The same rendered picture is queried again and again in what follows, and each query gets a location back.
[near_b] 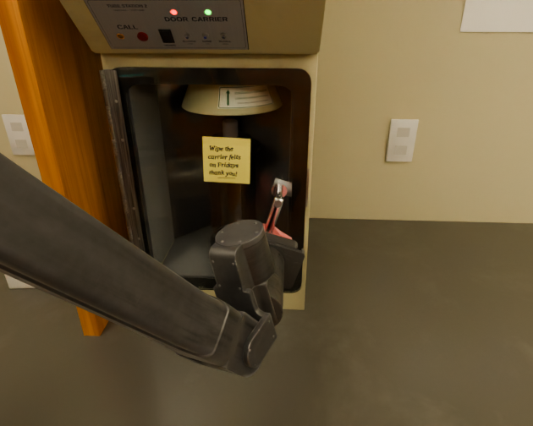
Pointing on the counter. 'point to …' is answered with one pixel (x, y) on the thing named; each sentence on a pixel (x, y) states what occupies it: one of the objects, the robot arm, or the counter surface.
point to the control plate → (190, 8)
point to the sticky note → (226, 160)
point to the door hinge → (115, 149)
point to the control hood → (256, 8)
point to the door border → (112, 95)
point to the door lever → (275, 206)
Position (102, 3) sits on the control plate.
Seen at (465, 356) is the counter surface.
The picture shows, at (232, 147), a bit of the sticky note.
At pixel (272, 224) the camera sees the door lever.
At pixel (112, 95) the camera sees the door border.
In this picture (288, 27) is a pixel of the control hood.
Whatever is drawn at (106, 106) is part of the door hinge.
